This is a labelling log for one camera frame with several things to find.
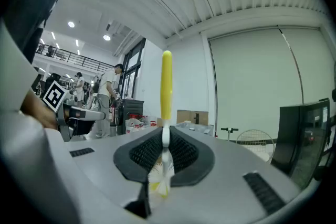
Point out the black monitor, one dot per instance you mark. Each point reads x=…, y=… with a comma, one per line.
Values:
x=288, y=139

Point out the black faucet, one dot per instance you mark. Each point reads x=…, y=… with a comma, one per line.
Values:
x=196, y=118

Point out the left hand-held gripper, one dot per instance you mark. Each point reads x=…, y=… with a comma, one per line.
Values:
x=55, y=95

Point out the stainless steel sink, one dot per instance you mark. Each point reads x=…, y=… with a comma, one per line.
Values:
x=202, y=129

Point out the black balcony railing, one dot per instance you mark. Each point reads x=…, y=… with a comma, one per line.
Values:
x=78, y=59

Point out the black framed glass door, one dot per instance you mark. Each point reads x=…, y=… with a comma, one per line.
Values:
x=132, y=70

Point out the brown cardboard sheet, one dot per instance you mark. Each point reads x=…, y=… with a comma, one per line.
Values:
x=186, y=116

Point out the round ceiling light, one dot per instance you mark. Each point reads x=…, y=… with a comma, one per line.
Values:
x=71, y=24
x=106, y=37

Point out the person's left forearm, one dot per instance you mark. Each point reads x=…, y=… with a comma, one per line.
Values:
x=39, y=110

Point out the person's black shirt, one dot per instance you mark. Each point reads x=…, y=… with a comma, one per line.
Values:
x=31, y=8

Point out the kick scooter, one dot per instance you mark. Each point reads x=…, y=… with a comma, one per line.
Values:
x=229, y=129

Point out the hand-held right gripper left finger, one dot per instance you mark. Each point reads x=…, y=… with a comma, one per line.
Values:
x=105, y=165

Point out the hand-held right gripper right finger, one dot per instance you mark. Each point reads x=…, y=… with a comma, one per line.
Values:
x=236, y=162

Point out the black cabinet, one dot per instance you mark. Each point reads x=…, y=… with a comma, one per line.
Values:
x=130, y=112

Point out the large clear water bottles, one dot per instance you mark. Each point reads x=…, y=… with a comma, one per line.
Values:
x=132, y=124
x=144, y=122

